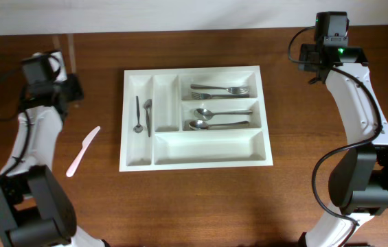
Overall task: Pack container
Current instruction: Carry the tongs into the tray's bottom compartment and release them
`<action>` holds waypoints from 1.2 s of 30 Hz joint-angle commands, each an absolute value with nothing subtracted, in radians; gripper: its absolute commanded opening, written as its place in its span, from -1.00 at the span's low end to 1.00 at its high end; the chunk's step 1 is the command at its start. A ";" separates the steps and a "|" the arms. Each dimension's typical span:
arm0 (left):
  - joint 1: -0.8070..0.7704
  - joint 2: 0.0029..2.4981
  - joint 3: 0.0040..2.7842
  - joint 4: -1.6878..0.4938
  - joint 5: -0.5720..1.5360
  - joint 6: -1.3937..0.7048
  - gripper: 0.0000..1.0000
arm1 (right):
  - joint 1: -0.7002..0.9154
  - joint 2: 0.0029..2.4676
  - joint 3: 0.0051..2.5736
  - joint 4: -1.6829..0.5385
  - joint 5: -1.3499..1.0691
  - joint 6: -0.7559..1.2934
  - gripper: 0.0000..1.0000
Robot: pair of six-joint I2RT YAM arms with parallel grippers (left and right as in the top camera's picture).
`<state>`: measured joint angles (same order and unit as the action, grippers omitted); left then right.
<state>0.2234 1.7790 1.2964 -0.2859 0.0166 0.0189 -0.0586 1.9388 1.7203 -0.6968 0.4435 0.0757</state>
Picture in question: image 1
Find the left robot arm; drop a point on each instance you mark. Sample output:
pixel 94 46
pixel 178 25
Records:
pixel 34 208

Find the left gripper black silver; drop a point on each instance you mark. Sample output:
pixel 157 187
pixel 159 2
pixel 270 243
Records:
pixel 71 85

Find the large steel tablespoon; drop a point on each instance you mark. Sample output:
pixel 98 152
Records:
pixel 205 114

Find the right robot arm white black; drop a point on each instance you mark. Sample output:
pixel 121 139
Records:
pixel 349 183

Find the small thin steel teaspoon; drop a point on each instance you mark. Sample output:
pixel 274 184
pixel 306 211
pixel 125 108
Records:
pixel 138 127

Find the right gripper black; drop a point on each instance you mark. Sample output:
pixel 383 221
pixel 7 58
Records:
pixel 305 53

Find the steel fork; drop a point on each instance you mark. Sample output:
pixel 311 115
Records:
pixel 232 90
pixel 204 96

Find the pink plastic knife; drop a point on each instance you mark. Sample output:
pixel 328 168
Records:
pixel 85 144

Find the steel teaspoon patterned handle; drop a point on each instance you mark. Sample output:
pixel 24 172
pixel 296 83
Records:
pixel 147 107

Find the white plastic cutlery tray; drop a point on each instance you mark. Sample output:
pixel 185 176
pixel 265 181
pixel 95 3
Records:
pixel 173 145

